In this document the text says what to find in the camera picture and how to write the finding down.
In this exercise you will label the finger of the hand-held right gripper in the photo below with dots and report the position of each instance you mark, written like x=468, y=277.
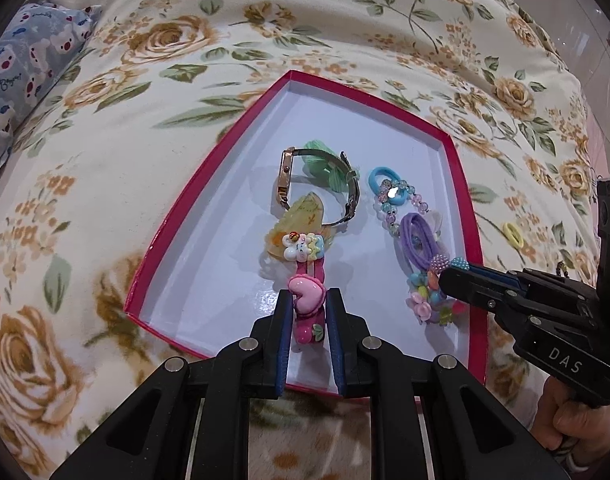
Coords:
x=495, y=275
x=465, y=285

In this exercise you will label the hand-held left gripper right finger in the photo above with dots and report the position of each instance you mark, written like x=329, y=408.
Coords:
x=336, y=340

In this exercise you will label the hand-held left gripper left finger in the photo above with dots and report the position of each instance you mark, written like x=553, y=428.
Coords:
x=284, y=340

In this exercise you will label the pink cartoon hair clip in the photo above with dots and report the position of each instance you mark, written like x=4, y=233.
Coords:
x=307, y=295

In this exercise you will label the red shallow box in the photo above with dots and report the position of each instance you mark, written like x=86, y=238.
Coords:
x=210, y=260

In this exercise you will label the yellow translucent hair claw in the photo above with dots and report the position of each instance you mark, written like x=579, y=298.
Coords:
x=300, y=215

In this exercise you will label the metal band wristwatch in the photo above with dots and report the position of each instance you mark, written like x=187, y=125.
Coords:
x=283, y=180

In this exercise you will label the green hair claw clip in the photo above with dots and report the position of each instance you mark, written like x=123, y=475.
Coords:
x=317, y=157

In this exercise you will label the person's right hand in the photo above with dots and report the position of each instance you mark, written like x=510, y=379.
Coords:
x=565, y=425

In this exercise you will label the floral blanket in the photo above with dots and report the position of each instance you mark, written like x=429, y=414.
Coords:
x=135, y=110

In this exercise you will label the blue bear print pillow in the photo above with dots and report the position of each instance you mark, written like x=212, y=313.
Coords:
x=30, y=60

